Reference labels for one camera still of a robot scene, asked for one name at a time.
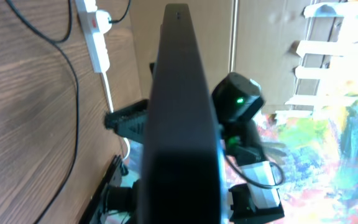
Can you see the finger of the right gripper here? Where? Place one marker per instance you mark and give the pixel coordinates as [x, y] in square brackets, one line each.
[129, 122]

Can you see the blue Samsung Galaxy smartphone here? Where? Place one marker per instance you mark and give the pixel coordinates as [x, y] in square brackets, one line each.
[182, 174]

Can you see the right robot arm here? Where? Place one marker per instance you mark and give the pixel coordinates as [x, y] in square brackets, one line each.
[237, 99]

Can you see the white USB charger plug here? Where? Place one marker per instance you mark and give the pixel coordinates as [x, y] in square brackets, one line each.
[103, 21]

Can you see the white power strip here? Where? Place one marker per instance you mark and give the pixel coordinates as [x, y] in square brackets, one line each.
[95, 40]

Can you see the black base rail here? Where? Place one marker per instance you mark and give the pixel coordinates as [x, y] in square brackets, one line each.
[111, 197]

